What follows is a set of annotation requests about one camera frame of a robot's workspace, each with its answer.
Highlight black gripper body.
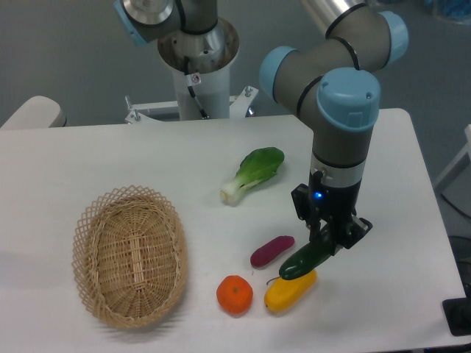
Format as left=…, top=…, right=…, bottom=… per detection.
left=291, top=171, right=372, bottom=249

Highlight dark green cucumber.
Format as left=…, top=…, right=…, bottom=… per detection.
left=279, top=224, right=333, bottom=280

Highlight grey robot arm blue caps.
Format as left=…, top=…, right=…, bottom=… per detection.
left=259, top=1, right=409, bottom=253

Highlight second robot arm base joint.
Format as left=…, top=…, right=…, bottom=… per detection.
left=113, top=0, right=218, bottom=46

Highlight purple sweet potato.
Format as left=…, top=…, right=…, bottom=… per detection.
left=249, top=235, right=295, bottom=268

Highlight green bok choy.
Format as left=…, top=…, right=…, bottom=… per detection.
left=220, top=147, right=285, bottom=205

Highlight yellow mango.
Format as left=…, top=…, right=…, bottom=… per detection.
left=264, top=270, right=318, bottom=313

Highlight orange tangerine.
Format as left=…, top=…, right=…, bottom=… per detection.
left=216, top=275, right=253, bottom=315

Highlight black device at table edge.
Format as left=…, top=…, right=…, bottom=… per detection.
left=442, top=298, right=470, bottom=337

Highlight woven wicker basket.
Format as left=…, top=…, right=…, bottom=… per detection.
left=71, top=185, right=188, bottom=329

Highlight white chair back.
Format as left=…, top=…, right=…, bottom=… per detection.
left=1, top=96, right=68, bottom=131

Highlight white metal base frame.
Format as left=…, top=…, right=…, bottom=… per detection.
left=124, top=85, right=259, bottom=124

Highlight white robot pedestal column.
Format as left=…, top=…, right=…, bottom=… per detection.
left=157, top=18, right=239, bottom=121

